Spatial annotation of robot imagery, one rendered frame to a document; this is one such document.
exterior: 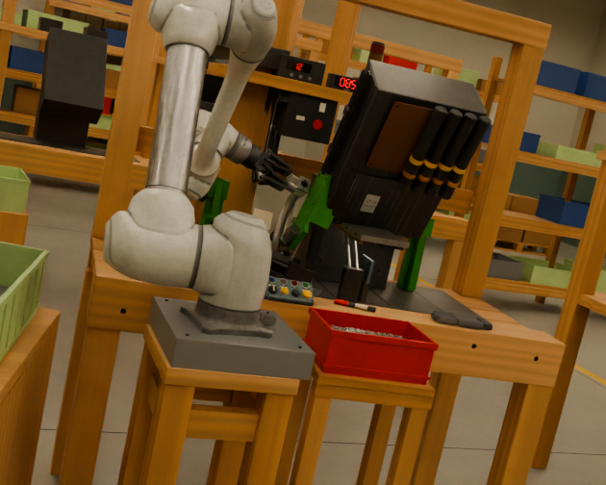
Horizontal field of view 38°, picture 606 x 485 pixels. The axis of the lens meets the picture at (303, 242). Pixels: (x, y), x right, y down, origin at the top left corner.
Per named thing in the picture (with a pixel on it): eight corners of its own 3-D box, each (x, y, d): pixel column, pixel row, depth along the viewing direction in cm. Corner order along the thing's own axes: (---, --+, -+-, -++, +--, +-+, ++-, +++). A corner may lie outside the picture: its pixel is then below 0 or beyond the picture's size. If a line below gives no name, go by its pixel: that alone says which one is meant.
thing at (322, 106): (329, 144, 301) (339, 101, 299) (282, 135, 296) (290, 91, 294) (319, 141, 313) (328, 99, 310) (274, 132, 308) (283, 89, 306)
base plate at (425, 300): (491, 328, 291) (492, 322, 291) (162, 280, 260) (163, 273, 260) (441, 294, 331) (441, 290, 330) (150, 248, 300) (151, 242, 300)
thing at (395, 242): (407, 252, 269) (410, 242, 268) (359, 243, 264) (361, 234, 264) (367, 227, 305) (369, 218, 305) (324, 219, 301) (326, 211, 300)
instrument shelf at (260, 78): (465, 129, 311) (467, 118, 310) (217, 75, 286) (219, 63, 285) (437, 123, 335) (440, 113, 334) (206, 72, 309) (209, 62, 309)
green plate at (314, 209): (321, 245, 280) (351, 186, 278) (299, 234, 277) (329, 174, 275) (312, 237, 291) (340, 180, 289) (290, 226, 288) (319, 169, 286)
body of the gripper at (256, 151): (249, 156, 274) (273, 171, 277) (255, 138, 279) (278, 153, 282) (236, 168, 279) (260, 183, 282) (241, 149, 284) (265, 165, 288)
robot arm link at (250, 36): (270, 30, 237) (221, 18, 234) (289, -13, 221) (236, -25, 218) (266, 70, 231) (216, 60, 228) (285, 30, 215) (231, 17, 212)
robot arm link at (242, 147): (241, 126, 277) (257, 136, 279) (226, 140, 283) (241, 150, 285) (235, 146, 271) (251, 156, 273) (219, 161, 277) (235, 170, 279)
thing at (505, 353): (554, 388, 286) (567, 344, 283) (86, 327, 243) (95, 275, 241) (533, 372, 299) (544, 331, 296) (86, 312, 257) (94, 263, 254)
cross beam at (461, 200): (468, 215, 341) (474, 191, 340) (135, 151, 305) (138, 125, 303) (463, 212, 346) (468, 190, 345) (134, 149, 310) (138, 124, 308)
